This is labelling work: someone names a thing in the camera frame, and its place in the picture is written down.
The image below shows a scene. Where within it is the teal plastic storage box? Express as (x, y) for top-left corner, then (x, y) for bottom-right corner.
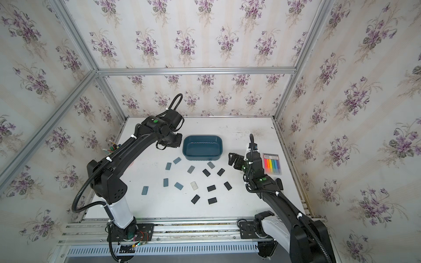
(182, 135), (223, 161)

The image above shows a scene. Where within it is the grey eraser centre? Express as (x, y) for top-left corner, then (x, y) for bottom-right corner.
(187, 165), (195, 174)

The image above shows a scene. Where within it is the black eraser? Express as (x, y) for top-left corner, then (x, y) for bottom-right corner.
(217, 168), (225, 176)
(207, 185), (216, 192)
(208, 197), (217, 205)
(202, 169), (210, 177)
(224, 182), (232, 191)
(191, 195), (200, 204)

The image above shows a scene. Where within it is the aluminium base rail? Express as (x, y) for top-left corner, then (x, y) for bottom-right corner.
(49, 216), (333, 257)

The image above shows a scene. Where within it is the white eraser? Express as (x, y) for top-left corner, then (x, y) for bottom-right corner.
(190, 181), (198, 191)

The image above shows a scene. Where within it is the grey eraser far left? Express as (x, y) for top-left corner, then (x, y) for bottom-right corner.
(141, 186), (149, 196)

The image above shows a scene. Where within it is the coloured highlighter pack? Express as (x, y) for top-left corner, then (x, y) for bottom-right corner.
(263, 153), (282, 175)

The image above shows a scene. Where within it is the aluminium frame horizontal rail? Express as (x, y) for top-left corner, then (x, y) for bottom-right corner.
(97, 67), (296, 76)

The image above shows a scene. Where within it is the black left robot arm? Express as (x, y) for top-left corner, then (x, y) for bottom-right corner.
(71, 93), (184, 240)

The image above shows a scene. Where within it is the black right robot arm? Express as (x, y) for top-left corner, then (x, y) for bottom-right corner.
(229, 134), (336, 263)

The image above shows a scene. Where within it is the grey eraser by box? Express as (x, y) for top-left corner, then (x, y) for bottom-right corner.
(207, 161), (215, 169)

